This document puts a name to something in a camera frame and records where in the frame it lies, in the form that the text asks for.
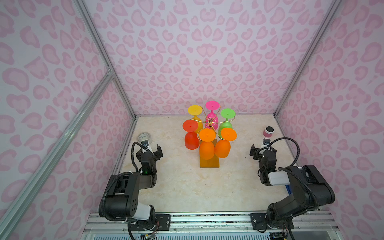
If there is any orange wine glass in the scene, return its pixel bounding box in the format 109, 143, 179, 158
199, 129, 216, 160
215, 128, 237, 159

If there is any orange wine glass front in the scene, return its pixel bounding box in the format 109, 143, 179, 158
199, 129, 216, 160

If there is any green wine glass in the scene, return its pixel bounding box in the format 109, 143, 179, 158
218, 109, 236, 138

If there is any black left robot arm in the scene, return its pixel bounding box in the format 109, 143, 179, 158
99, 146, 164, 230

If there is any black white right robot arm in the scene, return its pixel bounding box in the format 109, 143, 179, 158
250, 145, 336, 233

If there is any red wine glass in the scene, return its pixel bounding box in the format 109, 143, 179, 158
183, 120, 200, 150

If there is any pink wine glass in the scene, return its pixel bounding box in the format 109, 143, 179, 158
205, 101, 220, 130

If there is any yellow wine glass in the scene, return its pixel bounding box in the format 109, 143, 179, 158
188, 105, 203, 133

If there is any clear tape roll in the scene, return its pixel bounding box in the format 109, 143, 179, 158
137, 132, 153, 145

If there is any pink jar black lid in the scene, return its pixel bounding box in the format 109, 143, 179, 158
263, 126, 275, 138

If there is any blue box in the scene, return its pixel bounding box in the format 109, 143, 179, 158
285, 185, 292, 195

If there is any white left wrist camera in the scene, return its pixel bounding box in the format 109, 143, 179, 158
141, 140, 154, 153

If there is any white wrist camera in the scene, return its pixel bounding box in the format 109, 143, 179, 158
263, 139, 271, 148
141, 140, 154, 153

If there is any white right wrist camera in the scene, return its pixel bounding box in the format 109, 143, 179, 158
263, 139, 271, 148

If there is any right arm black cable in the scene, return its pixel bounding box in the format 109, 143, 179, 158
265, 137, 319, 211

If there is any gold wire glass rack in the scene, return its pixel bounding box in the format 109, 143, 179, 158
188, 101, 236, 139

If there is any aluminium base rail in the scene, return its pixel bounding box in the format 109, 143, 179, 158
81, 211, 343, 240

